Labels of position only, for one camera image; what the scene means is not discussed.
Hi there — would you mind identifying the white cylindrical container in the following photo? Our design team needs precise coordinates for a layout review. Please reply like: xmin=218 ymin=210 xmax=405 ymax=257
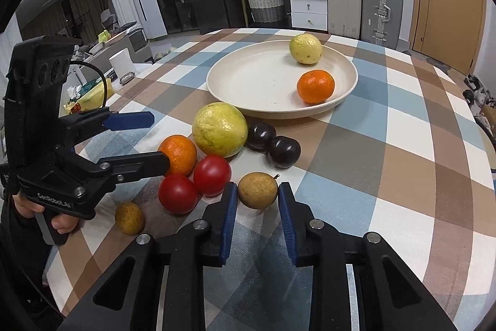
xmin=109 ymin=48 xmax=135 ymax=80

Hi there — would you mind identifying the small brown passion fruit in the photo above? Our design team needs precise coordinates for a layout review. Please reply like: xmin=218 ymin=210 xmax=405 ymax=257
xmin=115 ymin=202 xmax=145 ymax=235

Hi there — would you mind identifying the large brown passion fruit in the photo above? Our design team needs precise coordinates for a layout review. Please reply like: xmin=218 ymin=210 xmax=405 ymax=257
xmin=237 ymin=172 xmax=280 ymax=210

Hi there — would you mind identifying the person's left hand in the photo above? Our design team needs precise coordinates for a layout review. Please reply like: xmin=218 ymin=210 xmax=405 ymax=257
xmin=11 ymin=195 xmax=80 ymax=235

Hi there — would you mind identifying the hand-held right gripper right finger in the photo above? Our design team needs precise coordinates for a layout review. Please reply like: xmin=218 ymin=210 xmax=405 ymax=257
xmin=277 ymin=181 xmax=460 ymax=331

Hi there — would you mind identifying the cream round plate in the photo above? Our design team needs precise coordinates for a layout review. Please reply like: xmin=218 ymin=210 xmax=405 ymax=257
xmin=206 ymin=40 xmax=359 ymax=119

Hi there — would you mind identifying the black cable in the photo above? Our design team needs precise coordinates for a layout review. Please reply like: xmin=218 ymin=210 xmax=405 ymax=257
xmin=70 ymin=60 xmax=109 ymax=109

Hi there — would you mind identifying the red tomato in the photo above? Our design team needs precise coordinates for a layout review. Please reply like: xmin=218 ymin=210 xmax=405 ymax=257
xmin=193 ymin=155 xmax=232 ymax=198
xmin=158 ymin=174 xmax=199 ymax=215

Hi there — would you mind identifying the person's left forearm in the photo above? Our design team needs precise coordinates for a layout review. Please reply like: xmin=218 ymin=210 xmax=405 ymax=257
xmin=0 ymin=195 xmax=53 ymax=318

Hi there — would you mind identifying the large yellow green guava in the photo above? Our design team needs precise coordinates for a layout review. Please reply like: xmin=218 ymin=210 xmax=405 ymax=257
xmin=192 ymin=102 xmax=249 ymax=158

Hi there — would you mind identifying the grey storage bin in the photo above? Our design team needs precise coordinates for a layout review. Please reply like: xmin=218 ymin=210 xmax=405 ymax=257
xmin=127 ymin=28 xmax=154 ymax=63

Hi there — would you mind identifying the woven wicker basket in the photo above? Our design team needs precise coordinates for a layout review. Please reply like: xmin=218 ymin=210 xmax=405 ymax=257
xmin=247 ymin=0 xmax=286 ymax=24

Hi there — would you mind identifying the yellow snack bag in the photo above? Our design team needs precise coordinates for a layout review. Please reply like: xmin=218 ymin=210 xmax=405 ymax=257
xmin=63 ymin=78 xmax=116 ymax=115

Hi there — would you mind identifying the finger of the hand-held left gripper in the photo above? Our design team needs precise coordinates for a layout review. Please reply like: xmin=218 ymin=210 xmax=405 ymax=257
xmin=72 ymin=150 xmax=171 ymax=196
xmin=58 ymin=109 xmax=156 ymax=146

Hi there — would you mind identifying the beige suitcase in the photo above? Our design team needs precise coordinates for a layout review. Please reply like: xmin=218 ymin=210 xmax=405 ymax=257
xmin=325 ymin=0 xmax=364 ymax=41

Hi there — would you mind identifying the dark purple plum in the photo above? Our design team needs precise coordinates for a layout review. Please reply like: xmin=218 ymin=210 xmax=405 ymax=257
xmin=246 ymin=122 xmax=277 ymax=152
xmin=268 ymin=136 xmax=301 ymax=169

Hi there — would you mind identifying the orange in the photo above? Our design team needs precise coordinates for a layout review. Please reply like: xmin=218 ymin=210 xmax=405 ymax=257
xmin=157 ymin=135 xmax=198 ymax=177
xmin=297 ymin=69 xmax=335 ymax=104

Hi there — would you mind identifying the silver suitcase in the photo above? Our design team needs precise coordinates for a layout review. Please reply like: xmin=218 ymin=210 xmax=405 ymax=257
xmin=360 ymin=0 xmax=404 ymax=51

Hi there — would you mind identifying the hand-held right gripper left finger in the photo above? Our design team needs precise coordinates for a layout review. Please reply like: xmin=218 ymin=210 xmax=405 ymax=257
xmin=58 ymin=181 xmax=239 ymax=331

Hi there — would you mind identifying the small yellow spotted guava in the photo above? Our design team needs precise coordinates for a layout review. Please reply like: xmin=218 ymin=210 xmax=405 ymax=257
xmin=289 ymin=34 xmax=323 ymax=65

